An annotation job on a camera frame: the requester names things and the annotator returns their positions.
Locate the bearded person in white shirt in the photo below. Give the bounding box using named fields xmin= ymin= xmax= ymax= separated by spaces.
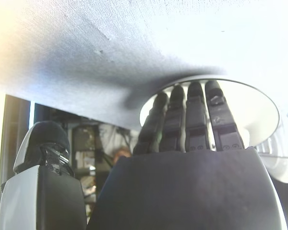
xmin=98 ymin=122 xmax=141 ymax=166

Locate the black storage shelf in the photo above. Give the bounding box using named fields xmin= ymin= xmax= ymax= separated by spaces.
xmin=71 ymin=123 xmax=104 ymax=192

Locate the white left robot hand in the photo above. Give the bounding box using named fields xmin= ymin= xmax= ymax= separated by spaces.
xmin=0 ymin=80 xmax=288 ymax=230

